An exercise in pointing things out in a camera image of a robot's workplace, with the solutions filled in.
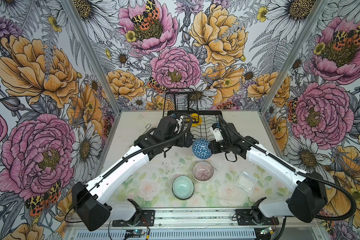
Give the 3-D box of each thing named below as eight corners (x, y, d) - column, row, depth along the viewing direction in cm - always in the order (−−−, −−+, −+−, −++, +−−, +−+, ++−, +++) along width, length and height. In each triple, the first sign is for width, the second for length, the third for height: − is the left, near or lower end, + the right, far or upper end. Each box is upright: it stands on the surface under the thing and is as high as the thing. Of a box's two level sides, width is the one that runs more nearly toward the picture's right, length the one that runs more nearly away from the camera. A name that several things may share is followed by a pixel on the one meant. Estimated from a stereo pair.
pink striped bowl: (192, 185, 86) (193, 180, 81) (192, 166, 94) (192, 161, 88) (212, 185, 86) (214, 180, 81) (210, 166, 94) (212, 161, 88)
